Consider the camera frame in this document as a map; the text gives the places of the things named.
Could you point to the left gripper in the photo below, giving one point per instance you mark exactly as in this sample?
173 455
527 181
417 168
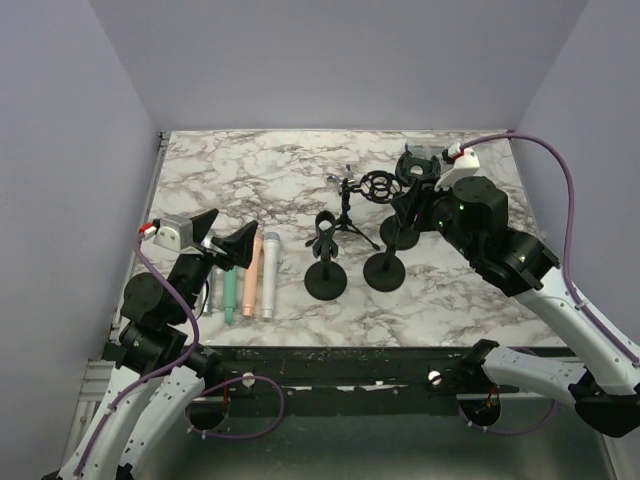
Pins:
238 246

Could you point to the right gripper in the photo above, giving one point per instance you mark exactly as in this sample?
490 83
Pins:
418 197

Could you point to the black stand of pink microphone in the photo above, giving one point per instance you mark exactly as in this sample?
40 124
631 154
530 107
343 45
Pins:
408 170

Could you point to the black tripod shock-mount stand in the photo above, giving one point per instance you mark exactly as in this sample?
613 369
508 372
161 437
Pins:
377 187

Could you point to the teal microphone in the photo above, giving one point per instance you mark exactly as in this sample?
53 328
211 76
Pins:
230 280

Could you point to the grey mesh microphone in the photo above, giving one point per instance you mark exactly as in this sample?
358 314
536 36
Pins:
207 295

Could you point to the white microphone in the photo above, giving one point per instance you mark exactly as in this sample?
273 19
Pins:
271 253

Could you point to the pink microphone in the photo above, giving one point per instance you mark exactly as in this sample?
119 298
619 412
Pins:
251 278

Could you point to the black stand of white microphone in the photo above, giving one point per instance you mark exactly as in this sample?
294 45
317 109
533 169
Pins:
385 272

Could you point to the black round-base mic stand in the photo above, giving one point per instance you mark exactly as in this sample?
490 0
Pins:
325 280

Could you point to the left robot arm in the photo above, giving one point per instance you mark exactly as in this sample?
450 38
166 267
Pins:
157 369

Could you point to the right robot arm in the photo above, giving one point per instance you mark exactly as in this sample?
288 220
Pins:
472 216

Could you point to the clear plastic screw box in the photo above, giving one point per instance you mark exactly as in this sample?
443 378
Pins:
424 150

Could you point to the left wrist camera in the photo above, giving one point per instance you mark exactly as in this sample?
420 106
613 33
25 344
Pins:
172 232

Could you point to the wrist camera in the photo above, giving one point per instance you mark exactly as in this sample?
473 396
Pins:
464 162
172 232

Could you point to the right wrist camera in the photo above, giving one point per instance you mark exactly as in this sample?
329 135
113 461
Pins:
464 162

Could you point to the aluminium frame rail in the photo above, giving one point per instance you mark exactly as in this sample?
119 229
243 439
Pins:
92 413

